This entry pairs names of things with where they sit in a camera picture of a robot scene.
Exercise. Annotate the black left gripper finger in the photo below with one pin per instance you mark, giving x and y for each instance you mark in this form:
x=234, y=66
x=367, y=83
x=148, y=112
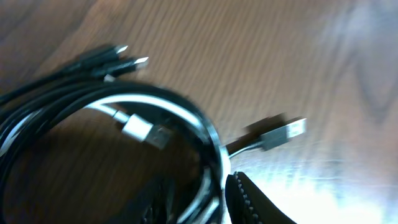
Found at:
x=247, y=204

